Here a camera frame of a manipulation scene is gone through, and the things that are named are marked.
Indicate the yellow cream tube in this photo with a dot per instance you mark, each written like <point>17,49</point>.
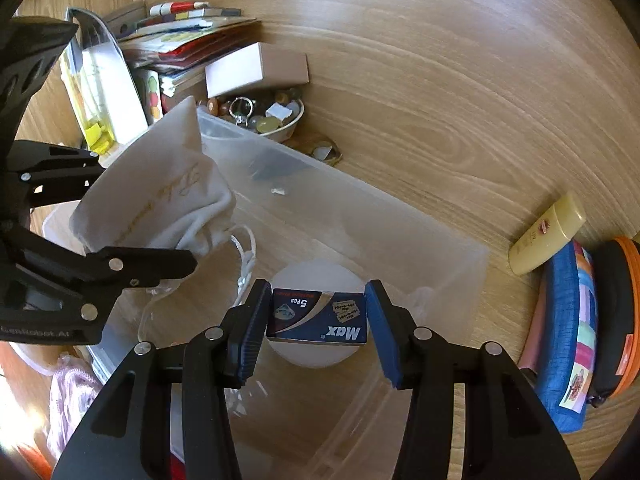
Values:
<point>540,240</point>

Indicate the clear plastic storage box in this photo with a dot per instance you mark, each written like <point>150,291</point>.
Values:
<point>350,220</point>

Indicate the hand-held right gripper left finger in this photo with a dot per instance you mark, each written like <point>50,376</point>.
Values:
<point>252,330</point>

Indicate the wooden desk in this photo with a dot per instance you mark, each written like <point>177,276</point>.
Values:
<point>425,85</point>

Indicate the black case with orange trim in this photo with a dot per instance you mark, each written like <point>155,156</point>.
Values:
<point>607,310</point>

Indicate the white cardboard box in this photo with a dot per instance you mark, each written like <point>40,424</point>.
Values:
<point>235,75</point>

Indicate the clear packaging with yellow items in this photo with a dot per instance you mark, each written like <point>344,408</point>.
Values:
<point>100,85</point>

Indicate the pink notebook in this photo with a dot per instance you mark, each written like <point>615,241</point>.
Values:
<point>532,340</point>

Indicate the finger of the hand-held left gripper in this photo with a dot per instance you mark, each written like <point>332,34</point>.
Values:
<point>55,170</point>
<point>140,262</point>

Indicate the dark blue razor blade box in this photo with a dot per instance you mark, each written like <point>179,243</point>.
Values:
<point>310,317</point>

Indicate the small white paper scrap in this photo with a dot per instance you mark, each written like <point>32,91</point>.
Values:
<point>277,191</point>

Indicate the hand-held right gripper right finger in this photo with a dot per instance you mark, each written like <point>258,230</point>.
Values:
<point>385,335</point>

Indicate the dotted colourful booklet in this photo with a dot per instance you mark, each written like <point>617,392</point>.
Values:
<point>150,95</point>

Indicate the pink knitted item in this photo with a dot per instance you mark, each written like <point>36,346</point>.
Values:
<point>70,395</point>

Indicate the brown trinket with white tag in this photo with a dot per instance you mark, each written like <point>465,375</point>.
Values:
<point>312,145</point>

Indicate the blue fabric pencil pouch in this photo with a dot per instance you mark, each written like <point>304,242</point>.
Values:
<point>562,320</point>

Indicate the stack of booklets and papers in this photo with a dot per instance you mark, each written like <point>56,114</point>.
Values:
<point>190,40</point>

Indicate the white bowl of beads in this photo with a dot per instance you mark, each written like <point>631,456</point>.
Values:
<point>285,130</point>

